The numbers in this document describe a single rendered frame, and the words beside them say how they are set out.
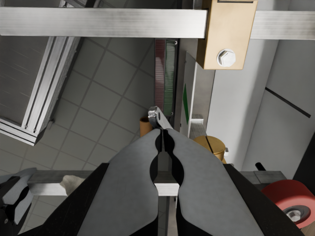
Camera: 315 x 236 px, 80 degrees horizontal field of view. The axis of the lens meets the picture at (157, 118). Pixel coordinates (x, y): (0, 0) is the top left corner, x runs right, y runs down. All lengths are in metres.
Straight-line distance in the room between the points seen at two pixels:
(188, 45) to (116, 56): 0.77
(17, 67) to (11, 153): 0.80
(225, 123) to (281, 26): 0.34
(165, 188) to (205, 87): 0.22
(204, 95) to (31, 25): 0.32
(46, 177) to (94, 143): 1.03
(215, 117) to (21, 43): 0.86
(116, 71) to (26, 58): 0.42
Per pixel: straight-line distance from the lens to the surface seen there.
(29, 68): 1.07
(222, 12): 0.24
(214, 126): 0.56
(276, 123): 0.52
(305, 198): 0.35
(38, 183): 0.38
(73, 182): 0.35
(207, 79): 0.42
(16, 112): 1.21
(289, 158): 0.49
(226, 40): 0.25
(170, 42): 0.39
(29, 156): 1.67
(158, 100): 0.42
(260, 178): 0.38
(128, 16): 0.24
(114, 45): 1.12
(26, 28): 0.29
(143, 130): 1.19
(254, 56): 0.53
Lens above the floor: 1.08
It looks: 62 degrees down
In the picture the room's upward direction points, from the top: 179 degrees clockwise
